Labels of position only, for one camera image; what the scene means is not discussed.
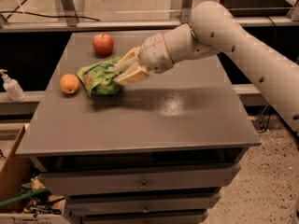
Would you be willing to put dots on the cardboard box with clutter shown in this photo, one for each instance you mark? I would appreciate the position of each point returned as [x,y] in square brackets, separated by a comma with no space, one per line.
[14,172]

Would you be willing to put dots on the green rice chip bag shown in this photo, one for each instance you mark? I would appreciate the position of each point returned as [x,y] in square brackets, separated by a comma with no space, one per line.
[98,78]

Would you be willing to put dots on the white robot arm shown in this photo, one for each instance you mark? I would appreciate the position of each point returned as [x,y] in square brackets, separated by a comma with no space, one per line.
[213,29]

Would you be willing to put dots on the grey drawer cabinet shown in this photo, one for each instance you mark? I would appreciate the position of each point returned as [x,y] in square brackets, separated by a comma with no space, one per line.
[157,152]

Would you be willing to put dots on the red apple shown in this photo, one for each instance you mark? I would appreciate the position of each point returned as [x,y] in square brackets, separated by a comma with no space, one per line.
[103,44]

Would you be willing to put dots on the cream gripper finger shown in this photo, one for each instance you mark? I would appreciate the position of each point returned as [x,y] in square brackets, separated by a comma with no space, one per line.
[129,62]
[131,73]

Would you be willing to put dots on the orange fruit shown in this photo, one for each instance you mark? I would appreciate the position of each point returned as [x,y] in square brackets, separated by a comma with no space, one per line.
[69,83]

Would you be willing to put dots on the white pump bottle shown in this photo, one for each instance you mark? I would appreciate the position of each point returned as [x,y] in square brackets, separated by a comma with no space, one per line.
[12,87]

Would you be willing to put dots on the green stick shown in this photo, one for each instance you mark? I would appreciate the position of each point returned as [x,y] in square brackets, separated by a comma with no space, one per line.
[22,197]

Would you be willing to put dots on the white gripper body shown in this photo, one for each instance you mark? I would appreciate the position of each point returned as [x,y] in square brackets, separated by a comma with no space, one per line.
[154,54]

